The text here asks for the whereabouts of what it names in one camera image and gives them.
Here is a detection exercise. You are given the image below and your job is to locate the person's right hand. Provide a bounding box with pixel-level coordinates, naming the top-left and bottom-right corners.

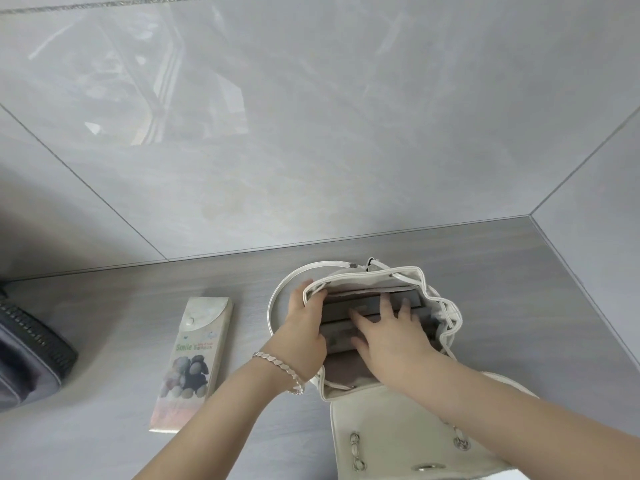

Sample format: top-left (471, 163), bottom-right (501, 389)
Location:
top-left (349, 295), bottom-right (444, 391)

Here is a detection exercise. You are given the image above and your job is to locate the person's left hand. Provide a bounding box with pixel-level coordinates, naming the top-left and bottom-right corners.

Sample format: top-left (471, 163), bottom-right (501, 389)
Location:
top-left (270, 280), bottom-right (329, 381)

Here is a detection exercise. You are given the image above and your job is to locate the grey book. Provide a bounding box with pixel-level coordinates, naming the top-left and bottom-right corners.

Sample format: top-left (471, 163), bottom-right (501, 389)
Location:
top-left (320, 319), bottom-right (443, 357)

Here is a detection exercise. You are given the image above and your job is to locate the white drawstring backpack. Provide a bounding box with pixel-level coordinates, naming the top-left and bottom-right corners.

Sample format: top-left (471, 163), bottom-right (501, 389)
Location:
top-left (267, 257), bottom-right (542, 480)

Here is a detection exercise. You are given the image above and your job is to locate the person's left forearm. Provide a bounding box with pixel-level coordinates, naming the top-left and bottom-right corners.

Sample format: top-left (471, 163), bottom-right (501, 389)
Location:
top-left (131, 364), bottom-right (296, 480)

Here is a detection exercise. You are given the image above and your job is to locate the person's right forearm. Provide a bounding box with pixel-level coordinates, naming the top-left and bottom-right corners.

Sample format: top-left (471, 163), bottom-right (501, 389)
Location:
top-left (399, 353), bottom-right (640, 480)

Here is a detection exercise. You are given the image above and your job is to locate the printed flap pouch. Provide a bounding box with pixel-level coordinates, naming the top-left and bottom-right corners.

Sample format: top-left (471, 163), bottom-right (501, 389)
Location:
top-left (149, 296), bottom-right (234, 435)

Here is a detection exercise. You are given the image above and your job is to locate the dark grey zipper bag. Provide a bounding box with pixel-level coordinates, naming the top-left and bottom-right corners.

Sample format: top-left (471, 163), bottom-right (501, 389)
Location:
top-left (0, 281), bottom-right (79, 411)

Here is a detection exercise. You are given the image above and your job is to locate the silver chain bracelet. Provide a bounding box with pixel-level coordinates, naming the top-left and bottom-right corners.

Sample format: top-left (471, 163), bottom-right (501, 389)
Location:
top-left (251, 351), bottom-right (306, 396)

